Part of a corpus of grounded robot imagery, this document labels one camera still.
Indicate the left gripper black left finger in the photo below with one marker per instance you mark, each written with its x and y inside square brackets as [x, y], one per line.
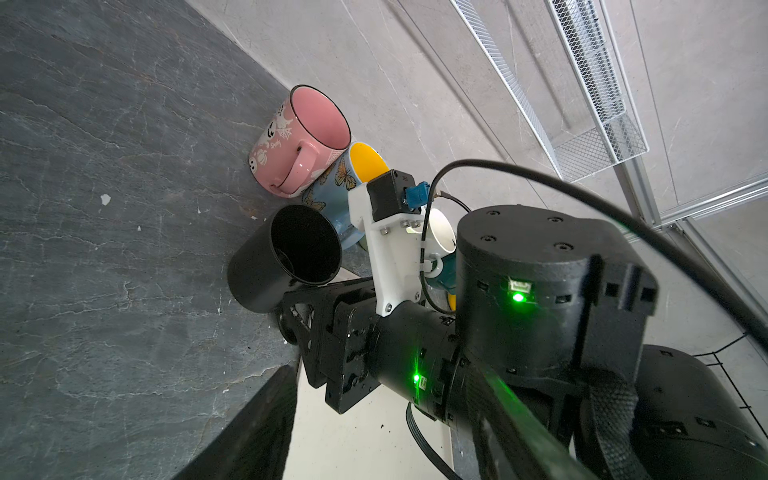
[255, 444]

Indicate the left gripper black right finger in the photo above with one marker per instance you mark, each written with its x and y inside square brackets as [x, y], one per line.
[514, 421]

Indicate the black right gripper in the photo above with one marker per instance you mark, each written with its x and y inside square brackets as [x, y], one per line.
[333, 326]

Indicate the black mug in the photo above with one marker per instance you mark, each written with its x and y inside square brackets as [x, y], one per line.
[297, 246]

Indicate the grey mug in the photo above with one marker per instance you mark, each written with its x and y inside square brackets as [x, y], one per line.
[438, 238]

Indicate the blue butterfly mug yellow inside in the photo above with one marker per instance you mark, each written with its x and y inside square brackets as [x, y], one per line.
[328, 194]

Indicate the pink mug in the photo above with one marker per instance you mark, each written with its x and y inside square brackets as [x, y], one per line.
[305, 136]

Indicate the dark green mug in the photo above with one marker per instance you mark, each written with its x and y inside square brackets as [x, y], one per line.
[442, 273]

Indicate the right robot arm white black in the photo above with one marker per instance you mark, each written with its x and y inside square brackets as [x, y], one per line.
[542, 358]

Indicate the beige plastic tray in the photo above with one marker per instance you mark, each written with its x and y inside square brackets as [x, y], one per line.
[370, 441]

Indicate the black wire hook rack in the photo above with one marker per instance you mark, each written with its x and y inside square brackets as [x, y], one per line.
[741, 368]

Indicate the aluminium frame rail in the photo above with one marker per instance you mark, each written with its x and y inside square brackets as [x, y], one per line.
[727, 232]

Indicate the white wire mesh basket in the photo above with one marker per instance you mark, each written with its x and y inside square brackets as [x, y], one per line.
[573, 93]

